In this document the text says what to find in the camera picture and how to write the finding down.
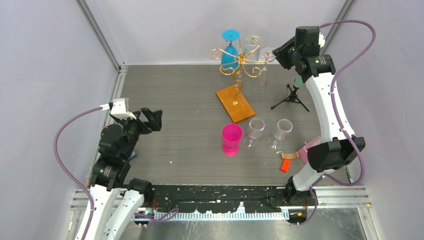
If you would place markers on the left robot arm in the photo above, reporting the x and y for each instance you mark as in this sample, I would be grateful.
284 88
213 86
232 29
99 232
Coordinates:
117 143

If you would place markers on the small orange block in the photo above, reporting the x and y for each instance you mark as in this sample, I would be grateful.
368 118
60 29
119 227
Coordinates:
285 165

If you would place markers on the pink wine glass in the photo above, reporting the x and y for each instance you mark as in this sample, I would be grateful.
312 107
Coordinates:
231 136

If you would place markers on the green microphone on tripod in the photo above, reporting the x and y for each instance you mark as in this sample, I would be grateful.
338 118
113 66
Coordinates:
293 96

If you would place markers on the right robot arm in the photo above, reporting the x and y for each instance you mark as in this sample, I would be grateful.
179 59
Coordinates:
338 144

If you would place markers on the gold wire glass rack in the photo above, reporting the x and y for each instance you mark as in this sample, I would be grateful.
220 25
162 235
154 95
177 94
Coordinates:
231 97

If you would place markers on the clear flute glass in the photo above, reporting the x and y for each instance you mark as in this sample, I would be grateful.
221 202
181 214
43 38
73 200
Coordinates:
266 54

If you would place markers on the black base bar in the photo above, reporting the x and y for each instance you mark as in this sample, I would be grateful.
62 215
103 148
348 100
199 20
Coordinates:
218 199

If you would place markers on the clear wine glass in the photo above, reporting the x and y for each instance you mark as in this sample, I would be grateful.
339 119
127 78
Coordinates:
282 129
255 130
252 47

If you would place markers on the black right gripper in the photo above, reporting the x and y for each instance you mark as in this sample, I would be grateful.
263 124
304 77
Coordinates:
280 53

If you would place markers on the blue wine glass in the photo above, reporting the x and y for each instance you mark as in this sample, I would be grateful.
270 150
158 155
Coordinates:
228 57

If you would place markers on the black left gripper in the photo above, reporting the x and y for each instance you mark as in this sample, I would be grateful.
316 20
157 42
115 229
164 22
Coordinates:
154 117

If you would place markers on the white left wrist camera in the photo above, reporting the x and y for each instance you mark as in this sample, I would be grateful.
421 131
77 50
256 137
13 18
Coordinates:
120 109

